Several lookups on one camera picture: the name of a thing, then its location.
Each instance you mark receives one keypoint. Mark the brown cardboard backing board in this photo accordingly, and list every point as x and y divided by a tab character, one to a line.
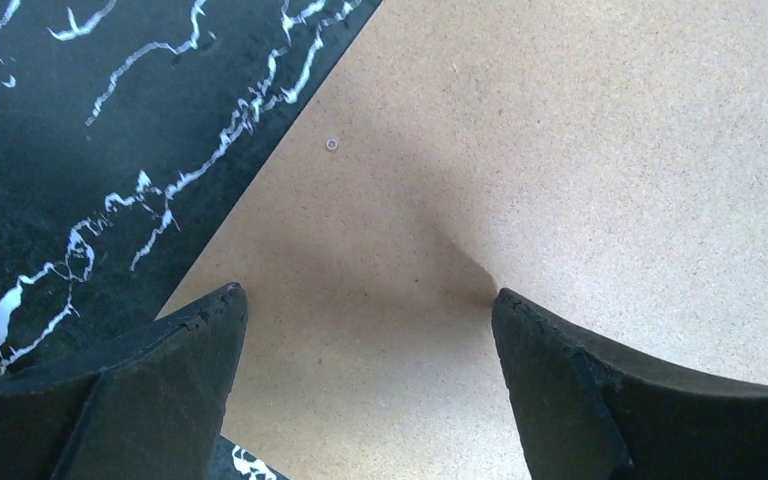
606	159

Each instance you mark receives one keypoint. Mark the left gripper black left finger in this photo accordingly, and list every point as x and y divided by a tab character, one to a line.
148	404

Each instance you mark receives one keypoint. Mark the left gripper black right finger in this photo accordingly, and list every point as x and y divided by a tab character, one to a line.
588	407

